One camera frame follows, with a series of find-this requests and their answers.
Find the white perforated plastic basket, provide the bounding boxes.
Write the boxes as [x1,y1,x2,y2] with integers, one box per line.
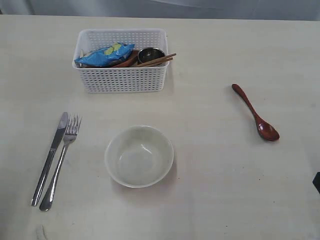
[72,28,169,94]

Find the blue snack packet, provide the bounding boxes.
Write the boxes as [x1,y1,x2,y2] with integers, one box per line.
[74,42,135,68]

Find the silver table knife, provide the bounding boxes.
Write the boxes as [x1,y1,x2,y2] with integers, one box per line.
[31,112,69,207]

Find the brown wooden chopstick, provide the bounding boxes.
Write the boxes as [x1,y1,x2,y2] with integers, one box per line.
[136,53,177,68]
[145,57,173,67]

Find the brown wooden bowl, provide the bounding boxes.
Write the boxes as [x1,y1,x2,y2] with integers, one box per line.
[111,50,139,68]

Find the silver metal fork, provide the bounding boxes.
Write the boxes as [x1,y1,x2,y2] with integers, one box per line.
[39,114,82,212]

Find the dark red wooden spoon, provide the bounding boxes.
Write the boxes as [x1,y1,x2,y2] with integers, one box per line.
[231,83,280,142]

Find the grey floral ceramic bowl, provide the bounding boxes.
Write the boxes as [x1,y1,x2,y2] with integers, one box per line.
[104,125,175,189]

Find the stainless steel cup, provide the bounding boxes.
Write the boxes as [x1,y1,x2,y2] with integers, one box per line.
[137,47,165,65]

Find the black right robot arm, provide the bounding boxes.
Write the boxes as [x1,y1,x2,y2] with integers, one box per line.
[312,172,320,194]

